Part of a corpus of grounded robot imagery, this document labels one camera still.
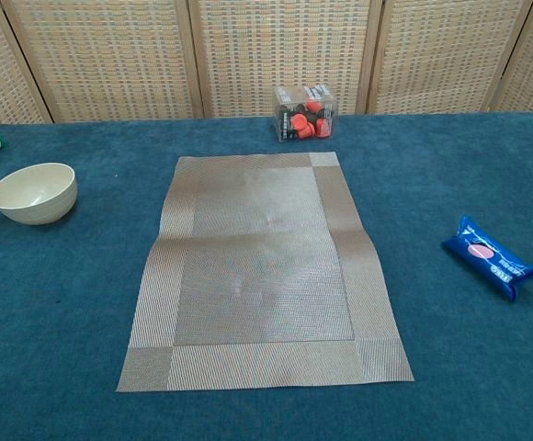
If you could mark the brown woven placemat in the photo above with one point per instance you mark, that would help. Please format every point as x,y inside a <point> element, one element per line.
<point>262,275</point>

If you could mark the white bowl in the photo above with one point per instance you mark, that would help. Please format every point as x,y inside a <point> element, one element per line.
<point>32,197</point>

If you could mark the clear box of red caps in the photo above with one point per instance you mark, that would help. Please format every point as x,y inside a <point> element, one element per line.
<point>303,119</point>

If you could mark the blue cookie packet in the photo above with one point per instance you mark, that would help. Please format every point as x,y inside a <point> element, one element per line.
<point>487,257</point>

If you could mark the blue table cloth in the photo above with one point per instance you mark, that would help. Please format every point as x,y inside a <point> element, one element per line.
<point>455,367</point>

